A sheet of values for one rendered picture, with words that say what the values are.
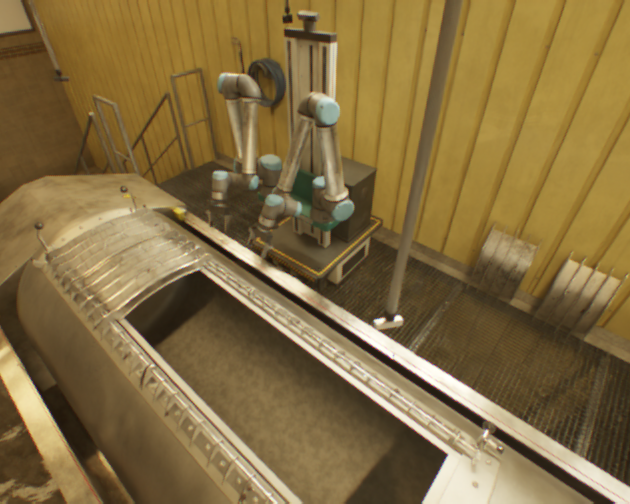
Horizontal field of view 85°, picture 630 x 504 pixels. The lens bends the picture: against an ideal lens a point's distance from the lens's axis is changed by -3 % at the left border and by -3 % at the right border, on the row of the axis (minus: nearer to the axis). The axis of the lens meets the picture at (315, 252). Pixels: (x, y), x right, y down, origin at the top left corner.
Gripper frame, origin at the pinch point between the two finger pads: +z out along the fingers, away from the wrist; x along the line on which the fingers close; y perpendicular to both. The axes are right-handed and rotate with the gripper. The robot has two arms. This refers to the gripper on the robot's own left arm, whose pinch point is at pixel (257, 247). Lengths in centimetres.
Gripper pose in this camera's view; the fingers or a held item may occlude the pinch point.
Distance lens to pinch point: 213.7
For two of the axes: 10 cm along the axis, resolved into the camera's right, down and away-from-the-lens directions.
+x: 6.6, 5.7, -4.9
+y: -6.5, 1.1, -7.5
